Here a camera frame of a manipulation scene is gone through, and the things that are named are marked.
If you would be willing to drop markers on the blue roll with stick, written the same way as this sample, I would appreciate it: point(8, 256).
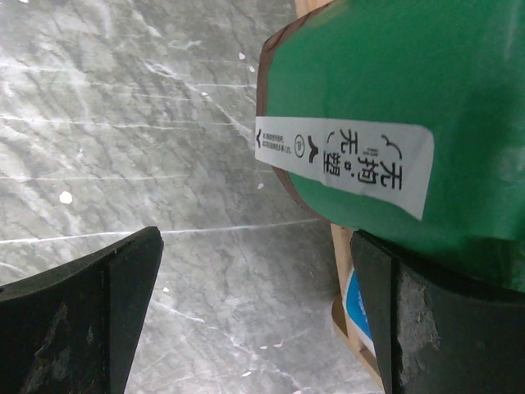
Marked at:
point(354, 308)

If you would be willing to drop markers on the green roll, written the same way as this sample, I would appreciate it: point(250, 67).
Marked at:
point(405, 119)

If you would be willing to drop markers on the wooden two-tier shelf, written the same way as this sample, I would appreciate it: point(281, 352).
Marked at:
point(344, 328)

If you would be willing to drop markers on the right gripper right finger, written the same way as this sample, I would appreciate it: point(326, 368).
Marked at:
point(435, 330)

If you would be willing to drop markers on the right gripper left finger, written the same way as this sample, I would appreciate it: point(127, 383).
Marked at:
point(75, 328)

